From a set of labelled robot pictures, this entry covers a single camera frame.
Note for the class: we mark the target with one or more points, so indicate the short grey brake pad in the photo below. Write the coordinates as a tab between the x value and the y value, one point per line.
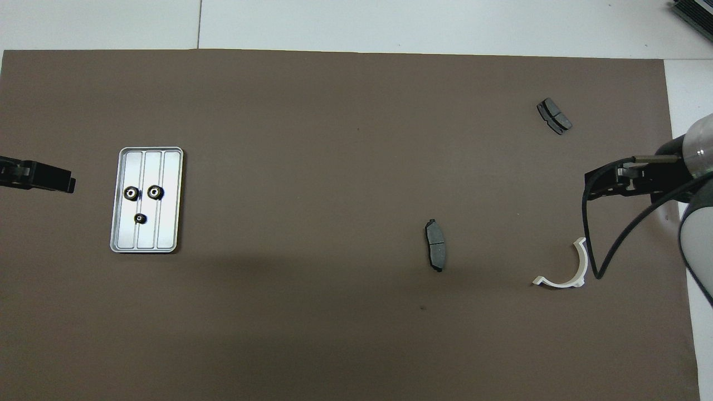
555	117

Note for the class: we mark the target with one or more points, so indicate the large black bearing gear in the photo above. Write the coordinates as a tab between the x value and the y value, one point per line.
131	193
155	192

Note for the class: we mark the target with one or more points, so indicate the small black bearing gear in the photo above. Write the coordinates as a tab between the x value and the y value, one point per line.
140	218

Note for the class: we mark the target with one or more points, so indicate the white curved plastic bracket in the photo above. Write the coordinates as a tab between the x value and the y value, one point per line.
579	267

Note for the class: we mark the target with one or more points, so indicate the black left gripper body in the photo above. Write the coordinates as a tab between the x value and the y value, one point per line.
12	172

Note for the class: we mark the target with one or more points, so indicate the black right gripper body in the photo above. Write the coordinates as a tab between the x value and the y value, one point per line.
665	172

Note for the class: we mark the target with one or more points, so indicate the dark grey ribbed device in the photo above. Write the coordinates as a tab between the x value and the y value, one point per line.
699	14

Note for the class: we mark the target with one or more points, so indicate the silver metal tray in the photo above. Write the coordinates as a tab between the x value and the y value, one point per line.
167	234

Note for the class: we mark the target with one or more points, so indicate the long grey brake pad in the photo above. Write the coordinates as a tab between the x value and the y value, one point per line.
436	248

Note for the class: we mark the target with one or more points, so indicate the brown table mat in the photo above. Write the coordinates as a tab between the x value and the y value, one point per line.
334	139

